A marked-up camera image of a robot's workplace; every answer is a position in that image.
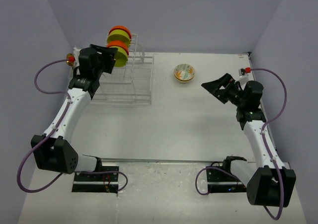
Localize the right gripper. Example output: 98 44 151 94
202 74 246 108

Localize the green bowl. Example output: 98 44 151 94
114 46 128 68
107 29 131 47

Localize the orange bowl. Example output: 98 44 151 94
108 25 132 39
106 40 129 55

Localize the blue yellow patterned bowl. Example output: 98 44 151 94
174 76 194 83

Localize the white floral patterned bowl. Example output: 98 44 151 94
173 64 195 79

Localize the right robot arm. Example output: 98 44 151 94
201 74 296 208

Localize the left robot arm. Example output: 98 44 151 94
31 45 117 181

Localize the brass wooden utensil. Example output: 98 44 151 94
66 56 75 69

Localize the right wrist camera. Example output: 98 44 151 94
238 67 251 85

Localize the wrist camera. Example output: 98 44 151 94
238 67 251 85
66 46 80 65

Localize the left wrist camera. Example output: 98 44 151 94
66 46 80 65

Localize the white wire dish rack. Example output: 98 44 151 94
92 34 154 104

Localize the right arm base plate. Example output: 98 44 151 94
206 169 246 194

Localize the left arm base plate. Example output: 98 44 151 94
72 165 119 194

